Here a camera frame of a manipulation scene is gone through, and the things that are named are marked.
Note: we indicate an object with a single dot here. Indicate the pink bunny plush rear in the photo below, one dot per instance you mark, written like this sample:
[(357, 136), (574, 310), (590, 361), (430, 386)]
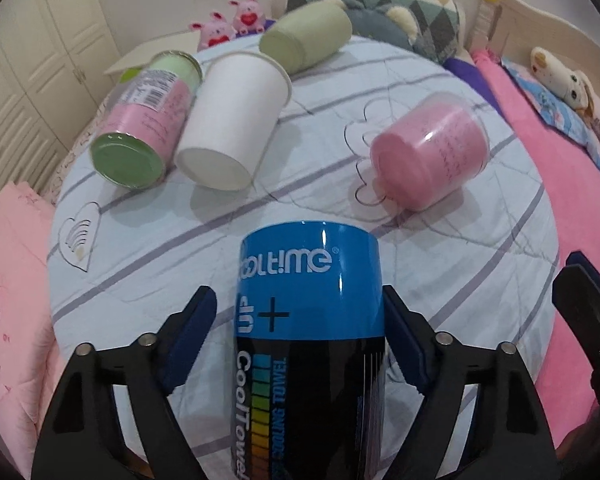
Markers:
[(249, 17)]

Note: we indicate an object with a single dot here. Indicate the pink green clear canister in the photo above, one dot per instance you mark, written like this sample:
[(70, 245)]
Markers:
[(136, 144)]

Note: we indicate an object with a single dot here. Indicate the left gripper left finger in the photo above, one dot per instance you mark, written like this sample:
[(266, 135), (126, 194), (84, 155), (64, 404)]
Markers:
[(81, 437)]

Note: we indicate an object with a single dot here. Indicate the blue cartoon pillow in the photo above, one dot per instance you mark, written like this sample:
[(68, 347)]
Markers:
[(553, 112)]

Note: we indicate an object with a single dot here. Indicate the heart patterned bed sheet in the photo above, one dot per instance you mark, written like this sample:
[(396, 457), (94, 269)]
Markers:
[(52, 189)]

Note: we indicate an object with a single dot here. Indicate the blue black towel can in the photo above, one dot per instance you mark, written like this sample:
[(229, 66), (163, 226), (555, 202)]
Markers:
[(309, 353)]

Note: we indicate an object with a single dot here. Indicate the grey cat plush cushion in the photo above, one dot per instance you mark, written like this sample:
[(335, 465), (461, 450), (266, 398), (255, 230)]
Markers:
[(389, 23)]

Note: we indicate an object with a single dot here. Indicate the pink clear cup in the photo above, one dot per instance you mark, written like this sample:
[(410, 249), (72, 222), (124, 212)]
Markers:
[(430, 152)]

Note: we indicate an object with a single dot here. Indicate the white bedside table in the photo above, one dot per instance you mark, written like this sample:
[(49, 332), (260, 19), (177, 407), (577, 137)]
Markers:
[(142, 54)]

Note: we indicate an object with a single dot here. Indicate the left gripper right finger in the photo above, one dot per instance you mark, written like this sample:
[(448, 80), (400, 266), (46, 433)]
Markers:
[(508, 436)]

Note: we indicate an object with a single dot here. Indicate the cream wardrobe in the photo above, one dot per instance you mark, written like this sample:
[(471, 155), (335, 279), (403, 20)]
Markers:
[(54, 57)]

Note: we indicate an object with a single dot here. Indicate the pink fleece blanket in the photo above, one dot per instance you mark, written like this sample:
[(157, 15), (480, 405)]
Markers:
[(573, 186)]

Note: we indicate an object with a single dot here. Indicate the white paper cup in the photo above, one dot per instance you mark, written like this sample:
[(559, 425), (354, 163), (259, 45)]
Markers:
[(232, 120)]

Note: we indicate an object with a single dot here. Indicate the right hand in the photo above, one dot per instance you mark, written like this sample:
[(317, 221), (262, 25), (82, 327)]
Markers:
[(579, 453)]

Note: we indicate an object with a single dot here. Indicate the cream wooden bed headboard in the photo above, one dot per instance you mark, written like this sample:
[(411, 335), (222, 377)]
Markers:
[(568, 28)]

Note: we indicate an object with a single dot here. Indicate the pink folded comforter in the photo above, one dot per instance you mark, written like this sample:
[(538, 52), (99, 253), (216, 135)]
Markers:
[(29, 356)]

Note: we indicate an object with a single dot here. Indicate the pale green cup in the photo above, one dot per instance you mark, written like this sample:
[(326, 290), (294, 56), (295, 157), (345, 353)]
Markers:
[(307, 36)]

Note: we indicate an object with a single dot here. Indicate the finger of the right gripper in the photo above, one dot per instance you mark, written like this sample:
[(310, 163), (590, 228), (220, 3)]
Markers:
[(576, 296)]

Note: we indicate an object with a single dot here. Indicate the white dog plush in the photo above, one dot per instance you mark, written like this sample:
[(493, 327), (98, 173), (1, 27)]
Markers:
[(571, 86)]

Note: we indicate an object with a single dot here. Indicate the light blue striped quilt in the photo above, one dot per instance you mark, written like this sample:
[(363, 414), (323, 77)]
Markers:
[(478, 265)]

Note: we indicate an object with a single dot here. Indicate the pink bunny plush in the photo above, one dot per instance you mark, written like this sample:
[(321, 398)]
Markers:
[(215, 31), (249, 17)]

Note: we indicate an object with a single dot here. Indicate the pink bunny plush front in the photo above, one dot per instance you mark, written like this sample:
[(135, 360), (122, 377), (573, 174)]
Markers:
[(215, 31)]

